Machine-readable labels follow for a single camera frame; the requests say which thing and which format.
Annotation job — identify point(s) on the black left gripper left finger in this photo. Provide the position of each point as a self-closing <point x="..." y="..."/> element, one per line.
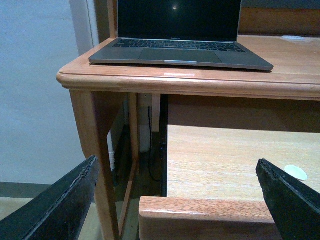
<point x="59" y="212"/>

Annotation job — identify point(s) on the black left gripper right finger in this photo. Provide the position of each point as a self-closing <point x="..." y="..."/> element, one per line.
<point x="294" y="206"/>

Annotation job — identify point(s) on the white round sticker on tray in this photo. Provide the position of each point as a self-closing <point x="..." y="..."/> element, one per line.
<point x="296" y="172"/>

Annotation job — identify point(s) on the wooden pull-out keyboard tray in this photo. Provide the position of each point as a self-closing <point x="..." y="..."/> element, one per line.
<point x="213" y="192"/>

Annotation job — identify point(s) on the wooden desk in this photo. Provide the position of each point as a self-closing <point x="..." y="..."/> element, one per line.
<point x="284" y="100"/>

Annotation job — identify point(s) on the grey laptop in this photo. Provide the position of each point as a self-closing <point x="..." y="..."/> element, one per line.
<point x="200" y="33"/>

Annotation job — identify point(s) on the white cable grommet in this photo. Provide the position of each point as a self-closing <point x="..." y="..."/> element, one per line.
<point x="293" y="38"/>

